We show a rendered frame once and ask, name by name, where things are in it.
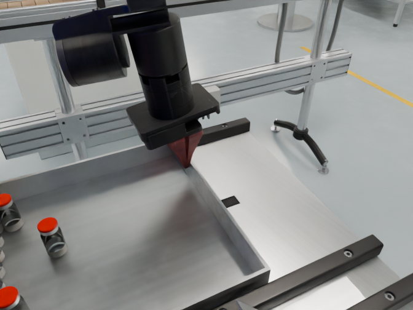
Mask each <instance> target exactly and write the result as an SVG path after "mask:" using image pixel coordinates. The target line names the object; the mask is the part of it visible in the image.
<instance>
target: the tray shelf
mask: <svg viewBox="0 0 413 310"><path fill-rule="evenodd" d="M191 160H192V162H193V163H194V164H195V166H196V167H197V168H198V170H199V171H200V173H201V174H202V175H203V177H204V178H205V179H206V181H207V182H208V184H209V185H210V186H211V187H212V189H213V191H214V192H215V193H216V194H217V196H218V197H219V198H220V200H223V199H226V198H228V197H232V196H235V197H236V198H237V200H238V201H239V203H240V204H237V205H234V206H232V207H229V208H227V209H228V211H229V212H230V214H231V215H232V216H233V218H234V219H235V221H236V222H237V223H238V225H239V226H240V227H241V229H242V230H243V232H244V233H245V234H246V236H247V237H248V238H249V240H250V241H251V243H252V244H253V245H254V247H255V248H256V250H257V251H258V252H259V254H260V255H261V256H262V257H263V259H264V261H265V262H266V263H267V264H268V266H269V267H270V269H271V271H270V277H269V282H271V281H273V280H275V279H278V278H279V277H281V276H284V275H286V274H288V273H290V272H292V271H295V270H297V269H299V268H301V267H303V266H305V265H307V264H309V263H311V262H314V261H316V260H318V259H320V258H323V257H324V256H326V255H329V254H330V253H333V252H335V251H337V250H339V249H342V248H344V247H346V246H348V245H350V244H352V243H354V242H356V241H358V240H361V239H360V238H359V237H358V236H357V235H356V234H355V233H354V232H353V231H352V230H351V229H350V228H349V227H348V226H346V225H345V224H344V223H343V222H342V221H341V220H340V219H339V218H338V217H337V216H336V215H335V214H334V213H333V212H332V211H330V209H328V208H327V206H325V205H324V203H322V201H320V200H319V198H317V197H316V196H315V195H314V194H313V193H312V192H311V191H310V190H309V189H308V188H307V187H306V186H305V185H304V184H303V183H302V182H301V181H299V180H298V179H297V178H296V177H295V176H294V175H293V174H292V173H291V172H290V171H289V170H288V169H287V168H286V167H285V166H284V165H283V164H282V163H281V162H280V161H279V160H278V159H277V158H276V157H275V156H274V155H273V154H272V153H271V152H270V151H268V150H267V149H266V148H265V147H264V146H263V145H262V144H261V143H260V142H259V141H258V140H257V139H256V138H255V137H254V136H252V134H250V133H249V132H244V133H240V134H237V135H233V136H230V137H226V138H222V139H220V140H216V141H212V142H209V143H205V144H202V145H198V146H197V147H196V149H195V151H194V153H193V155H192V159H191ZM344 276H346V277H347V278H348V279H349V280H350V281H351V282H352V284H353V285H354V286H355V287H356V288H357V289H358V290H359V291H360V292H361V293H362V294H363V296H364V297H365V298H367V297H369V296H371V295H373V294H375V293H377V292H379V291H380V290H382V289H384V288H385V287H388V286H389V285H391V284H393V283H395V282H397V281H399V280H400V279H401V278H400V276H399V275H397V273H395V272H394V271H393V270H392V269H391V268H390V267H389V266H388V265H387V264H386V263H385V262H384V261H383V260H382V259H381V258H380V257H379V256H375V257H374V258H371V259H370V260H367V261H365V262H364V263H361V264H359V265H358V266H355V267H354V268H352V269H349V270H348V271H345V272H343V273H342V274H339V275H338V276H336V277H333V278H332V279H330V280H327V281H326V282H323V283H322V284H320V285H317V286H316V287H314V288H311V289H310V290H307V291H306V292H304V293H301V294H300V295H298V296H295V297H294V298H292V299H290V300H288V301H285V302H284V303H282V304H279V305H278V306H276V307H274V308H272V309H270V310H279V309H281V308H283V307H285V306H287V305H289V304H291V303H293V302H295V301H297V300H299V299H301V298H303V297H305V296H307V295H309V294H311V293H313V292H315V291H317V290H318V289H320V288H322V287H324V286H326V285H328V284H330V283H332V282H334V281H336V280H338V279H340V278H342V277H344Z"/></svg>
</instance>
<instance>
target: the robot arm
mask: <svg viewBox="0 0 413 310"><path fill-rule="evenodd" d="M166 5H167V3H166V0H127V4H122V5H118V6H111V7H105V8H102V9H100V8H97V10H95V9H92V11H91V12H87V13H84V14H80V15H77V16H73V17H72V16H71V15H70V16H68V17H69V18H64V17H63V18H62V20H59V21H57V22H55V23H54V24H53V27H52V33H53V36H54V38H55V46H56V51H57V56H58V61H59V63H60V66H61V70H62V72H63V74H64V76H65V78H66V80H67V81H68V83H69V84H70V85H71V86H72V87H78V86H82V85H88V84H94V83H97V82H103V81H110V80H113V79H119V78H125V77H127V68H129V67H130V57H129V54H128V49H127V45H126V42H125V38H124V34H127V36H128V40H129V43H130V47H131V50H132V54H133V58H134V61H135V65H136V69H137V71H138V76H139V78H140V82H141V86H142V89H143V93H144V97H145V99H146V101H144V102H141V103H139V104H136V105H133V106H130V107H128V108H127V109H126V111H127V114H128V118H129V120H130V122H131V123H132V124H133V125H134V126H135V128H136V130H137V132H138V135H139V137H140V139H141V141H142V142H144V144H145V145H146V147H147V149H148V150H153V149H156V148H159V147H161V146H163V145H168V147H169V148H170V149H171V150H172V151H173V152H174V153H175V154H176V155H177V157H178V159H179V160H180V162H181V164H182V165H183V167H184V168H185V169H186V168H188V167H189V166H190V163H191V159H192V155H193V153H194V151H195V149H196V147H197V145H198V143H199V141H200V139H201V137H202V135H203V130H202V125H201V123H199V121H198V120H197V119H198V118H201V117H204V116H206V115H209V114H211V113H214V112H216V113H217V114H219V113H220V107H219V102H218V101H217V100H216V99H215V98H214V97H213V96H212V95H211V94H210V93H209V92H208V91H207V90H206V89H205V88H204V87H203V86H202V85H201V84H199V83H195V84H191V77H190V73H189V67H188V62H187V56H186V49H185V45H184V39H183V32H182V28H181V21H180V17H179V15H178V14H176V13H174V12H169V11H168V8H166V9H159V10H153V11H149V12H143V13H139V14H133V15H126V16H123V17H116V18H114V17H113V15H117V14H123V13H127V12H136V11H140V10H146V9H153V8H156V7H163V6H166ZM185 141H186V143H185Z"/></svg>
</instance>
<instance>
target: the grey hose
mask: <svg viewBox="0 0 413 310"><path fill-rule="evenodd" d="M343 2H344V0H339V2H338V6H337V10H336V11H337V12H336V17H335V20H334V24H333V29H332V33H331V37H330V40H329V43H328V46H327V49H326V51H329V50H331V48H332V45H333V42H334V39H335V36H336V33H337V27H338V24H339V20H340V15H341V12H342V6H343ZM287 8H288V2H287V3H283V5H282V11H281V19H280V27H279V30H278V37H277V45H276V50H275V63H279V62H280V50H281V42H282V38H283V33H284V28H285V20H286V14H287ZM285 92H286V93H288V94H291V95H297V94H300V93H302V92H304V86H303V87H302V88H301V89H299V90H291V89H290V90H286V91H285Z"/></svg>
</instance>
